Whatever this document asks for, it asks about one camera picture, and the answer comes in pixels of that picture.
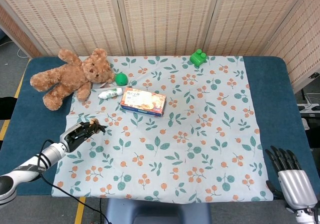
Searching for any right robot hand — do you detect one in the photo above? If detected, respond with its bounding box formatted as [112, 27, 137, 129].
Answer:
[264, 145, 320, 214]

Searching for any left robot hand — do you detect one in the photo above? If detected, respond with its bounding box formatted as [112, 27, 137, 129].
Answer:
[59, 120, 108, 153]

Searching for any wooden bead bracelet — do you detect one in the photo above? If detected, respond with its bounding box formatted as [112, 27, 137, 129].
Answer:
[88, 118, 100, 135]

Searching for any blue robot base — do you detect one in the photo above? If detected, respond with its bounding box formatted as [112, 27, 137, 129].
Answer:
[104, 198, 212, 224]

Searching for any teal table cover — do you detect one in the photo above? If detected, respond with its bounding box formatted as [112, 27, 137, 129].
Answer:
[0, 56, 320, 197]

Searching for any white bottle with green label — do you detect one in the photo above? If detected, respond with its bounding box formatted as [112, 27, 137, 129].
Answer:
[97, 87, 124, 100]

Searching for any brown teddy bear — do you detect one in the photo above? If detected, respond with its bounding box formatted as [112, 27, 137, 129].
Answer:
[29, 48, 116, 111]

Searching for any green ball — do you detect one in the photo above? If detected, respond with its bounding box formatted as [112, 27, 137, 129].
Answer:
[114, 73, 130, 86]

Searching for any blue and orange cookie box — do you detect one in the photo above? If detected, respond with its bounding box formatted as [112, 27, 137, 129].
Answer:
[119, 87, 168, 117]

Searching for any floral print tablecloth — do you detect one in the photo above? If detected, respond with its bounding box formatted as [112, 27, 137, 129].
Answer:
[51, 55, 275, 205]

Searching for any bamboo screen panel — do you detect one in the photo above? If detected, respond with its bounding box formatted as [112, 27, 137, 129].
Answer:
[0, 3, 44, 59]
[203, 0, 312, 57]
[0, 0, 129, 58]
[262, 0, 320, 93]
[114, 0, 222, 57]

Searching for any green toy building block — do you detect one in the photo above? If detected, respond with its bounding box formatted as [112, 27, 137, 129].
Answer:
[189, 48, 209, 67]

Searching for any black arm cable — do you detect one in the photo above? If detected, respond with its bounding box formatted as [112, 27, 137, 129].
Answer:
[37, 139, 112, 224]

